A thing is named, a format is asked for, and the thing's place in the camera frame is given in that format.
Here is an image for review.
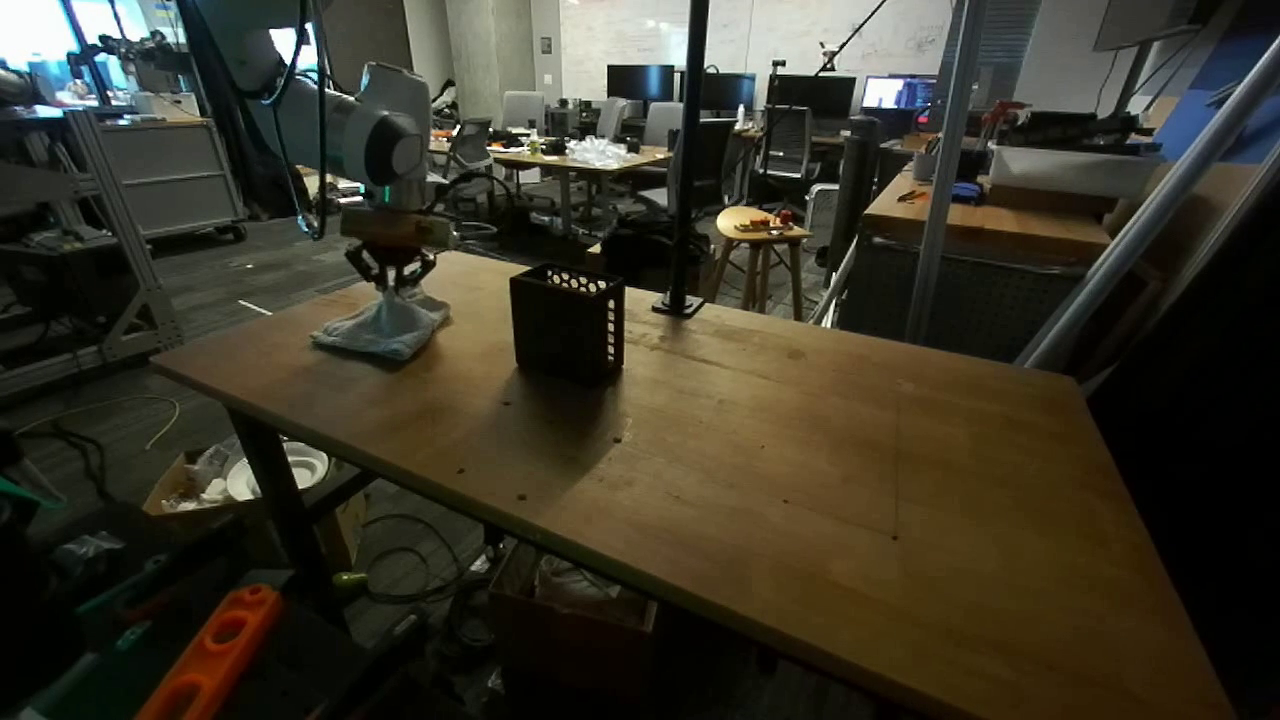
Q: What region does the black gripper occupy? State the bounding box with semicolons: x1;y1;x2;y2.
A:
338;210;452;291

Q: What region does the light blue cloth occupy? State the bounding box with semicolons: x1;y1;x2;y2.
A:
310;291;447;363

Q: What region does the black perforated box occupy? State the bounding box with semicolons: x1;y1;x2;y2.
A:
507;263;622;388

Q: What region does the cardboard box under table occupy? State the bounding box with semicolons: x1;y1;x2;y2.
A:
488;544;661;697

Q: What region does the background office desk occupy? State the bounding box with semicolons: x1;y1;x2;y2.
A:
436;136;673;240

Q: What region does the white round plate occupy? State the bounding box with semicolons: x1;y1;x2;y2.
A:
222;438;332;509

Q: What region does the black vertical pole stand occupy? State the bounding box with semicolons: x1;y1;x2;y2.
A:
655;0;708;322

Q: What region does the grey metal shelving rack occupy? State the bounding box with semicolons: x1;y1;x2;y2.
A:
0;112;181;402

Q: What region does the round wooden stool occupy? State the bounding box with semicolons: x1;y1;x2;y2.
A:
703;203;807;315

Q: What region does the black office chair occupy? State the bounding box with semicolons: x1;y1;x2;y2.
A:
759;103;811;182

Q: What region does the lit computer monitor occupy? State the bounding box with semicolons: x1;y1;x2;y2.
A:
858;76;934;112

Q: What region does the wooden side workbench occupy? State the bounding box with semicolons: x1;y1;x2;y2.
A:
837;174;1108;360

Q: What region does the silver diagonal aluminium frame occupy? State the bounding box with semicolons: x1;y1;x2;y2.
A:
1017;37;1280;369

